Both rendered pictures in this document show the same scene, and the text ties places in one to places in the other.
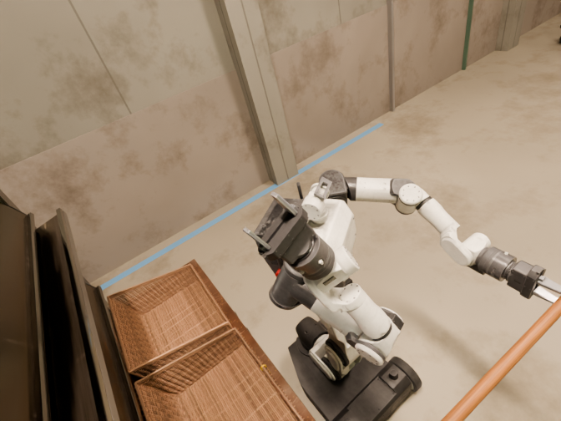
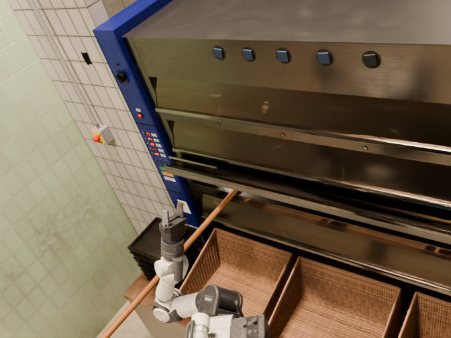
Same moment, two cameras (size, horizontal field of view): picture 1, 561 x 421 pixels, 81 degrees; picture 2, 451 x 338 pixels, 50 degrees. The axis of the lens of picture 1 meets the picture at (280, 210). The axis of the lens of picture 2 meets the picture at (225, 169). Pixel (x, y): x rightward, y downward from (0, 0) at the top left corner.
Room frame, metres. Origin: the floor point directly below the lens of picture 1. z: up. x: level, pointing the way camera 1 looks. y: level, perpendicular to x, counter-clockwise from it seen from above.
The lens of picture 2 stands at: (1.87, -0.17, 2.85)
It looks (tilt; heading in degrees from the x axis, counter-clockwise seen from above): 36 degrees down; 162
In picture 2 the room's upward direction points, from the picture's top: 20 degrees counter-clockwise
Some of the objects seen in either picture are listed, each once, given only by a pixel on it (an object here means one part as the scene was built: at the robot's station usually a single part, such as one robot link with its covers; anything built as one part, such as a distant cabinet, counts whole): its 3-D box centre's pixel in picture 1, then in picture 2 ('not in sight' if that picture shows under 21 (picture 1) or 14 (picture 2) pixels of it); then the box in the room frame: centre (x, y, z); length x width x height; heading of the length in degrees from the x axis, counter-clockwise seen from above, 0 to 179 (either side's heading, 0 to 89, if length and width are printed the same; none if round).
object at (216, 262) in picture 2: not in sight; (235, 284); (0.09, 0.22, 0.72); 0.56 x 0.49 x 0.28; 25
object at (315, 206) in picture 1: (315, 204); (201, 332); (0.81, -0.11, 1.46); 0.10 x 0.07 x 0.09; 147
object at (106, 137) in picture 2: not in sight; (102, 134); (-0.85, 0.03, 1.46); 0.10 x 0.07 x 0.10; 25
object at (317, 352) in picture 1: (332, 355); not in sight; (0.93, -0.05, 0.28); 0.21 x 0.20 x 0.13; 26
